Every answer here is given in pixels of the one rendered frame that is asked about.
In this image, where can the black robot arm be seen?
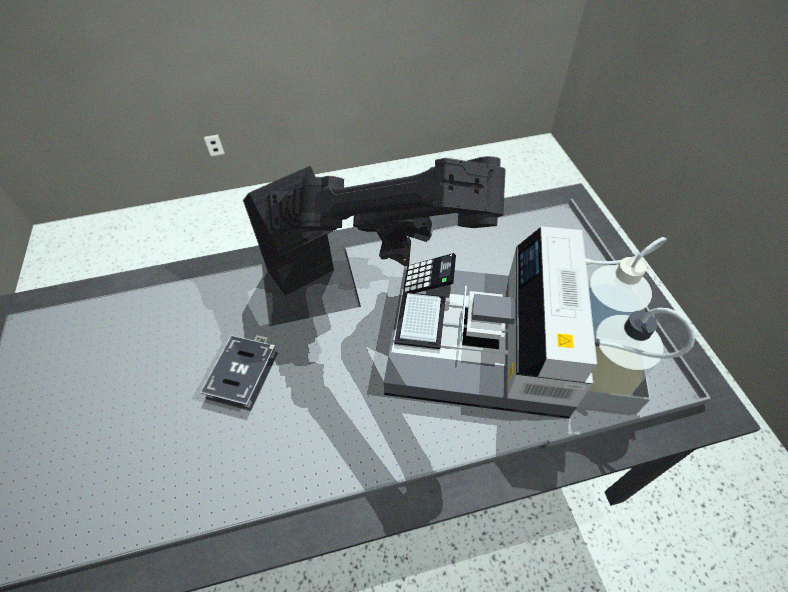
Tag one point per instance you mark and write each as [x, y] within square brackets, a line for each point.
[405, 203]

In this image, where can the white well plate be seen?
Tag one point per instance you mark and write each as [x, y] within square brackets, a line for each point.
[420, 319]

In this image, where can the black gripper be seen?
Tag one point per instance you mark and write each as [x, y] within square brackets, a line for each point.
[396, 254]

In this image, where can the white flexible hose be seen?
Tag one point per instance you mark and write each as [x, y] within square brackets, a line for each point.
[652, 247]

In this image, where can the clear plastic bottle with black cap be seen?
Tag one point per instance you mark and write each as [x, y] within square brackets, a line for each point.
[618, 371]

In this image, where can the grey flexible hose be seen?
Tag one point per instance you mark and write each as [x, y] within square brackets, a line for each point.
[676, 314]

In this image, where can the white bottle with cap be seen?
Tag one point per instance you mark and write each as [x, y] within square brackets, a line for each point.
[619, 294]

